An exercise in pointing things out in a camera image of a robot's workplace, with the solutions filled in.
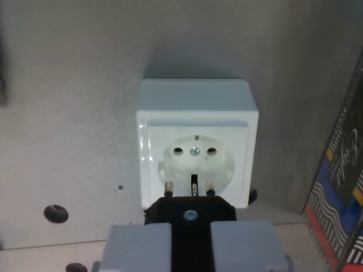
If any white wall socket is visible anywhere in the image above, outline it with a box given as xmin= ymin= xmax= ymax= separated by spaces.
xmin=136 ymin=78 xmax=260 ymax=210

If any black two-pin power plug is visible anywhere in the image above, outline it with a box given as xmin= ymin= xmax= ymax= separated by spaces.
xmin=143 ymin=181 xmax=238 ymax=272

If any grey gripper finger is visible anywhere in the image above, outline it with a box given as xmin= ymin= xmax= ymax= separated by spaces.
xmin=210 ymin=220 xmax=293 ymax=272
xmin=92 ymin=223 xmax=173 ymax=272

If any patterned colourful box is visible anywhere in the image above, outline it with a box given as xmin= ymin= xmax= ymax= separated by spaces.
xmin=302 ymin=53 xmax=363 ymax=272

